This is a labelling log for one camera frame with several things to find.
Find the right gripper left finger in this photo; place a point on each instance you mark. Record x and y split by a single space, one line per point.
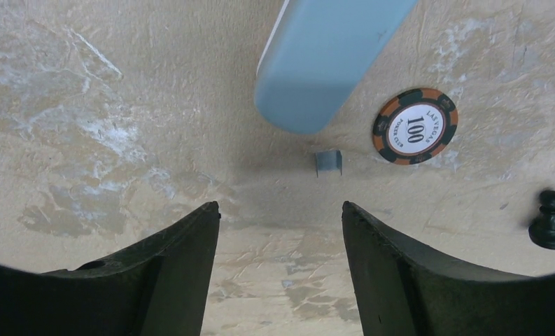
157 286

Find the black chess pawn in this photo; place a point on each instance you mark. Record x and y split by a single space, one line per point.
542 229

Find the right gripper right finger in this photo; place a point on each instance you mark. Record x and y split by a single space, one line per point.
405 287

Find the brown poker chip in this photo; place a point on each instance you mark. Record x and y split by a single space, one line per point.
415 126

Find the blue stapler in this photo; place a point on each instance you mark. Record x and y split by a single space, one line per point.
317 53

